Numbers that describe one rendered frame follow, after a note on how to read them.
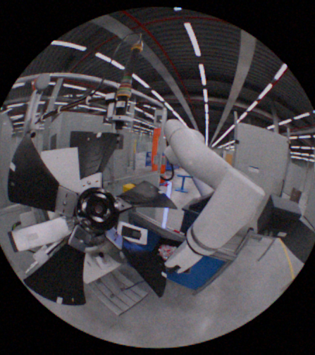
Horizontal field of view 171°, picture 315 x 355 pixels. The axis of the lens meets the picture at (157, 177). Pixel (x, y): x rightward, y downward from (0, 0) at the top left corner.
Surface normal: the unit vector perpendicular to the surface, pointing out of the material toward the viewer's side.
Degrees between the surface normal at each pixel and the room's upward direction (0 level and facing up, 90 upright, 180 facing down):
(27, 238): 50
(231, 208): 87
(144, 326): 0
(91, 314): 0
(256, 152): 90
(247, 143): 90
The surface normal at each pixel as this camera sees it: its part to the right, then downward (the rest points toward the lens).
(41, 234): 0.67, -0.44
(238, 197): -0.68, 0.09
